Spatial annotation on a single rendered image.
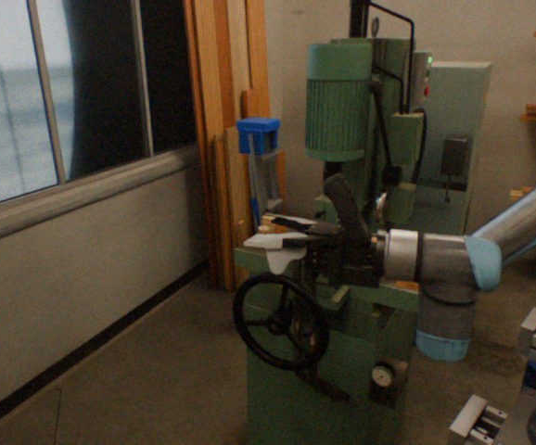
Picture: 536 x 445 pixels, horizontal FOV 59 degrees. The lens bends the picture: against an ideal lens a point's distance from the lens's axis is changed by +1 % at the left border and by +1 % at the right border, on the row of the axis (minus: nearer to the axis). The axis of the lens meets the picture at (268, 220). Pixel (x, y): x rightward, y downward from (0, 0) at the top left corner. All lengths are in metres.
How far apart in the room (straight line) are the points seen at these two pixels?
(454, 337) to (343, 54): 0.80
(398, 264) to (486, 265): 0.11
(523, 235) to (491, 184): 2.97
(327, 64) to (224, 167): 1.60
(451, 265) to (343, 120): 0.71
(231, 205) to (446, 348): 2.22
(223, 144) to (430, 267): 2.19
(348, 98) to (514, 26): 2.44
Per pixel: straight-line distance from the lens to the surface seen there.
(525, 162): 3.75
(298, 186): 4.15
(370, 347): 1.42
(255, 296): 1.52
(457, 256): 0.70
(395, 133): 1.53
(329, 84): 1.31
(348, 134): 1.33
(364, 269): 0.72
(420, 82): 1.60
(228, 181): 2.81
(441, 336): 0.75
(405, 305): 1.32
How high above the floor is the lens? 1.51
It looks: 21 degrees down
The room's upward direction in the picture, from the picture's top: straight up
